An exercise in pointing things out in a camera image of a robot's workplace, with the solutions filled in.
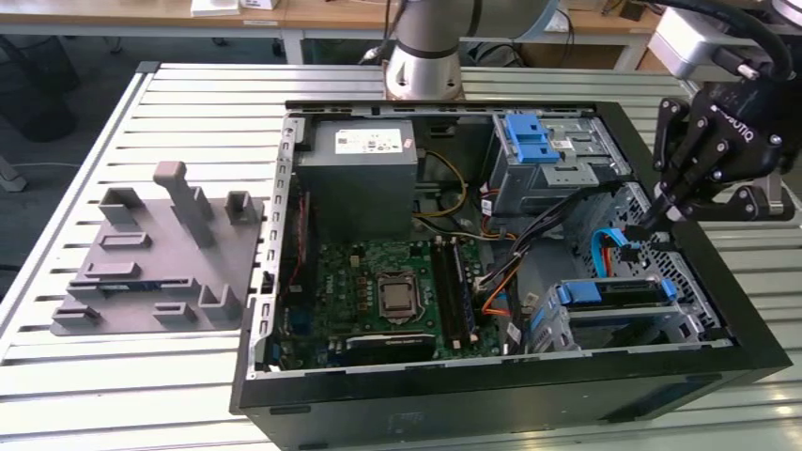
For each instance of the small black box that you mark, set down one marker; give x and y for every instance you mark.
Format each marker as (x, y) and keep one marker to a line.
(634, 10)

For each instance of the grey power supply unit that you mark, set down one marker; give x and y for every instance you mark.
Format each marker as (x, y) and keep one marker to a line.
(356, 197)

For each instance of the small white printed box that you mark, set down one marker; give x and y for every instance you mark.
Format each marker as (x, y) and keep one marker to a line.
(256, 4)

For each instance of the hard disk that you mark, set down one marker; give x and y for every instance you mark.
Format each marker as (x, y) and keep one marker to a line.
(579, 292)

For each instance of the green motherboard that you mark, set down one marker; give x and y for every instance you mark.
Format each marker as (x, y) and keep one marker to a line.
(351, 282)

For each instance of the blue drive latch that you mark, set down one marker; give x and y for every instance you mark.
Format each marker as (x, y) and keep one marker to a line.
(528, 141)

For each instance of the silver disk bay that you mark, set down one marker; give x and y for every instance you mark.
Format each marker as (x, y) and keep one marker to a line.
(626, 314)

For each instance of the grey parts rack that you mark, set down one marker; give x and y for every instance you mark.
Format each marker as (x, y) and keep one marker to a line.
(169, 263)

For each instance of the black RAM slot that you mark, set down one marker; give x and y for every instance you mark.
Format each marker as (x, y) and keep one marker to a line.
(444, 291)
(455, 291)

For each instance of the CPU socket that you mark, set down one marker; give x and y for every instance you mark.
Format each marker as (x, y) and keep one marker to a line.
(396, 275)

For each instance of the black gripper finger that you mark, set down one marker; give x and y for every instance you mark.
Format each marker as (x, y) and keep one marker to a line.
(746, 204)
(683, 155)

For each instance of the silver CPU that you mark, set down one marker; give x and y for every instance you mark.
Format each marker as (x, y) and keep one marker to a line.
(396, 298)

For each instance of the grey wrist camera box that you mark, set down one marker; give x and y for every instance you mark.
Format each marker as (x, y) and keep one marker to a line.
(688, 51)

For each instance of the black graphics card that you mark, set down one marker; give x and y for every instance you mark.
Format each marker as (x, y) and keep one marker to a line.
(388, 350)

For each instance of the large white box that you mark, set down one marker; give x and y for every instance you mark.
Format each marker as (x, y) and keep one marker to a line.
(216, 8)

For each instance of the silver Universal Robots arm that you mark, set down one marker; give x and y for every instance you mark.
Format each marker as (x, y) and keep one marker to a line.
(425, 70)

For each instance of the black PC case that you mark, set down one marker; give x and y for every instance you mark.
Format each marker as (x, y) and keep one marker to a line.
(437, 409)

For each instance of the black card retention latch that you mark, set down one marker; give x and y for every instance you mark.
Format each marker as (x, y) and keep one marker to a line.
(268, 282)

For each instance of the silver optical drive cage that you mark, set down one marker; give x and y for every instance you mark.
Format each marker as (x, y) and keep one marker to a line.
(526, 188)

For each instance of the wooden desk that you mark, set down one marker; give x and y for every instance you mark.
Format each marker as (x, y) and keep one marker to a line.
(595, 22)
(93, 21)

